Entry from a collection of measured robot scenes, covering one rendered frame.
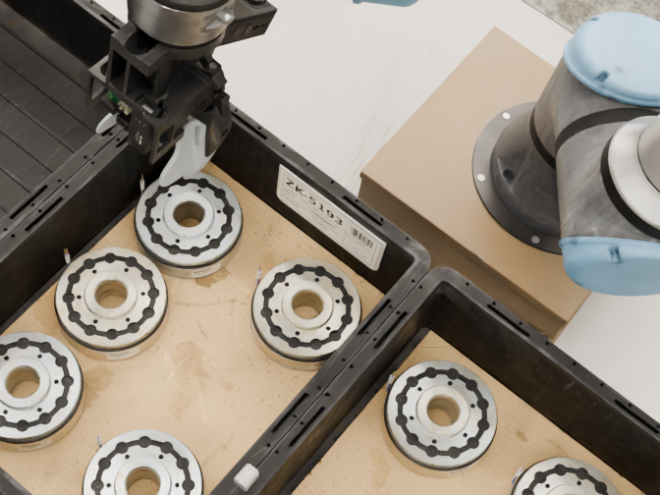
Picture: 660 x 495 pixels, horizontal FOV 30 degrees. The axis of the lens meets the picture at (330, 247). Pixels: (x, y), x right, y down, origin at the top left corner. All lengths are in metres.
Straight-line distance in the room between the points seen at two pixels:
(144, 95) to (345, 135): 0.53
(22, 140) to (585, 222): 0.56
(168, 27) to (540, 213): 0.54
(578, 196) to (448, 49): 0.47
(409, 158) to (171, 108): 0.44
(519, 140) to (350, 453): 0.37
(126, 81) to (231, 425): 0.37
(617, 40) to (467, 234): 0.26
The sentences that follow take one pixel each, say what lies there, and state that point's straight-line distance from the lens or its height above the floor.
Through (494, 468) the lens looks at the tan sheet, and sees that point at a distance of 1.15.
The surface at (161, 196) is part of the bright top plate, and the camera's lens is 1.19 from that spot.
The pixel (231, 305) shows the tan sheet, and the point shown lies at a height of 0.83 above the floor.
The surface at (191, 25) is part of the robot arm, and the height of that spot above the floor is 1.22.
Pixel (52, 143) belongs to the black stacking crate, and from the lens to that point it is 1.27.
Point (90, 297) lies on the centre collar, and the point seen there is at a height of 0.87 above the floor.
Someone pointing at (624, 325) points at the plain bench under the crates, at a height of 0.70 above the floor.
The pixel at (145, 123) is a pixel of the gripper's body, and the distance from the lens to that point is 0.93.
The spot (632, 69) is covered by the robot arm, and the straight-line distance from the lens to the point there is 1.15.
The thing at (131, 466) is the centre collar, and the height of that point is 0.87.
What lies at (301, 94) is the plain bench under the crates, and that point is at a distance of 1.45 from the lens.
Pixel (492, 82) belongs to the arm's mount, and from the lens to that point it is 1.39.
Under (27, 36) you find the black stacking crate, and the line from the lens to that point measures 1.35.
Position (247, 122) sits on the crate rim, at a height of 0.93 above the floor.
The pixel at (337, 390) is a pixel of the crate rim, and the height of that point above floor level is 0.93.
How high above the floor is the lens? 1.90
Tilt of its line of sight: 63 degrees down
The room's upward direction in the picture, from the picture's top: 12 degrees clockwise
